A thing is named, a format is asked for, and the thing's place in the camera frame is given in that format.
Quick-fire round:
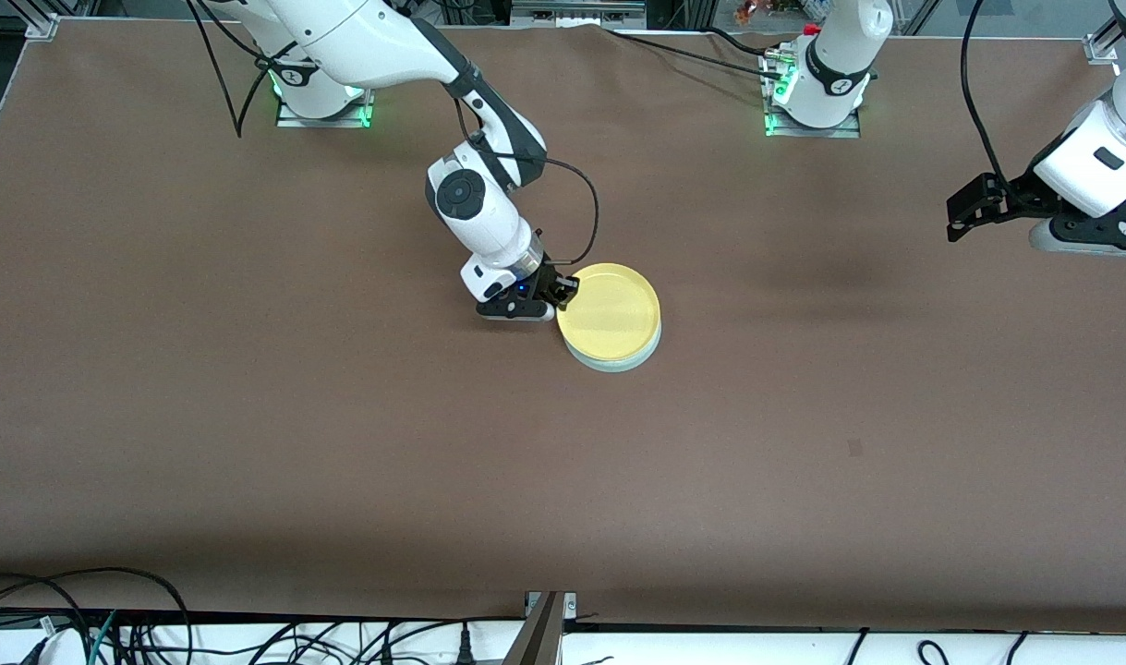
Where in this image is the yellow round plate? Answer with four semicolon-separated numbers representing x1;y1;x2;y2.
555;263;662;363

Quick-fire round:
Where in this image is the long black table cable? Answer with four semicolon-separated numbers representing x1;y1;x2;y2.
602;26;790;82

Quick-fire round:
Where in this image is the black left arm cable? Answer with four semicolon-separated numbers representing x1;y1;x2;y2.
961;0;1014;186

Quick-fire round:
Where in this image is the black looped floor cable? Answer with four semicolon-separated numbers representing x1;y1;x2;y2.
0;567;194;665

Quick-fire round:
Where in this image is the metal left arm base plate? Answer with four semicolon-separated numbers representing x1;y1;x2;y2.
761;46;863;139

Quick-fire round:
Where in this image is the aluminium profile beam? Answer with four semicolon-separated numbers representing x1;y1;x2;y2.
502;591;578;665

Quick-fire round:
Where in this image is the grey metal device box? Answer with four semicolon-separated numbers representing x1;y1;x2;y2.
511;0;648;27

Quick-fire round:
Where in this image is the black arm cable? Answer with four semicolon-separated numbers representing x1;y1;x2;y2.
961;0;1014;186
186;0;601;268

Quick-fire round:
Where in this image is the green cable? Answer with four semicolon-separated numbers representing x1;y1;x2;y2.
87;610;120;665

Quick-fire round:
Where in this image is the short black table cable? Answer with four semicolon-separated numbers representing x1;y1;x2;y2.
706;26;785;56

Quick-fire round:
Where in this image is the brown table cover sheet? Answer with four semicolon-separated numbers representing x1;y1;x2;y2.
0;18;1126;622

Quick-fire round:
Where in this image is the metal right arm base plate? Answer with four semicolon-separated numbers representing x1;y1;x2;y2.
276;83;372;129

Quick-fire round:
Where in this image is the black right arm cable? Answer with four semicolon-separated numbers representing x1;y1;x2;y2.
186;0;601;268

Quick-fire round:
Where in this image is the pale green round plate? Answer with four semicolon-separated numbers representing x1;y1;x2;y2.
563;319;663;374

